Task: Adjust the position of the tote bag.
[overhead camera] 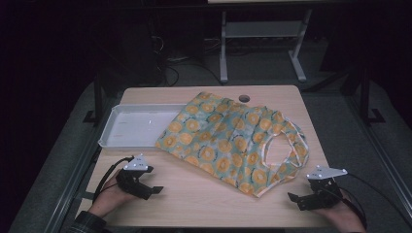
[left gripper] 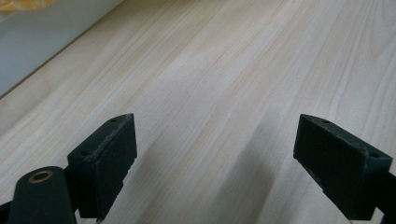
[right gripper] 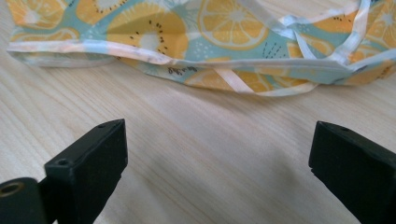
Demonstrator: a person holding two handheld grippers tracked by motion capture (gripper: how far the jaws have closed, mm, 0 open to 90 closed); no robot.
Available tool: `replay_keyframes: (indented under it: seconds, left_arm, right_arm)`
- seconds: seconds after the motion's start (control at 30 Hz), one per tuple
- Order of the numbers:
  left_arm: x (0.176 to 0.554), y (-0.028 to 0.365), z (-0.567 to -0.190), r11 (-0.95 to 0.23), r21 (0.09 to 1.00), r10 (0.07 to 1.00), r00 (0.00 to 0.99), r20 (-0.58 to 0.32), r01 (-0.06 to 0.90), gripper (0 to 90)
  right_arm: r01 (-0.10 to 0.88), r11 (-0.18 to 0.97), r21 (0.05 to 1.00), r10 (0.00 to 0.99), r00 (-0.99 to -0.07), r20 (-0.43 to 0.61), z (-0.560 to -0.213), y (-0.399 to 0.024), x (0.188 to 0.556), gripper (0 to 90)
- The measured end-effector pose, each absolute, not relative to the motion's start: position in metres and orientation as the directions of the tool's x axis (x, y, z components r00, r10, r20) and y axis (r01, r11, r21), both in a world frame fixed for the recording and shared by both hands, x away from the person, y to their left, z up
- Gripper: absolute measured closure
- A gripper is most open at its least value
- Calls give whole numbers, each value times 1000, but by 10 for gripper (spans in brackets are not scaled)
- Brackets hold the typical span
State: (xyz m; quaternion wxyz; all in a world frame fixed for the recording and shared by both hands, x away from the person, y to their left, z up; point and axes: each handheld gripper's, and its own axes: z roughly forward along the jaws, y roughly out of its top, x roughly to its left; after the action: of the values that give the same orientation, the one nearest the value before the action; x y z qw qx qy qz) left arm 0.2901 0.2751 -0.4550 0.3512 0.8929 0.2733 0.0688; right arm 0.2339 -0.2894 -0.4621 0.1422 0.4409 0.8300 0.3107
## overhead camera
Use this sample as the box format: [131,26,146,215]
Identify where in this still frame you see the black floor cables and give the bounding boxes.
[150,32,224,86]

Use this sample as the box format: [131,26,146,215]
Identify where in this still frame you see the black metal stand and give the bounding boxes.
[82,72,108,125]
[358,66,387,125]

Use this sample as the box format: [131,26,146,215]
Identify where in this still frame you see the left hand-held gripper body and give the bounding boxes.
[116,154,155,200]

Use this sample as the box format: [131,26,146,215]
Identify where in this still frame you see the white plastic tray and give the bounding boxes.
[97,103,188,150]

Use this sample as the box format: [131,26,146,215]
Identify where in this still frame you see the person's left hand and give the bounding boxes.
[88,171,135,218]

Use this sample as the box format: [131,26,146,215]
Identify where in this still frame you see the person's right hand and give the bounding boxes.
[315,197,367,233]

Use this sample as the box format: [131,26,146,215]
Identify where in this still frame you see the orange patterned fabric bag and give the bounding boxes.
[154,91,310,198]

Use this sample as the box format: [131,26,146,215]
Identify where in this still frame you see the white metal desk frame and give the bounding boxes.
[218,9,314,83]

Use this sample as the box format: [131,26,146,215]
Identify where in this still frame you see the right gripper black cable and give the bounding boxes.
[334,173,412,229]

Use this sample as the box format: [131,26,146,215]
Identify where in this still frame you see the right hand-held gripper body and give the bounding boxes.
[306,165,349,210]

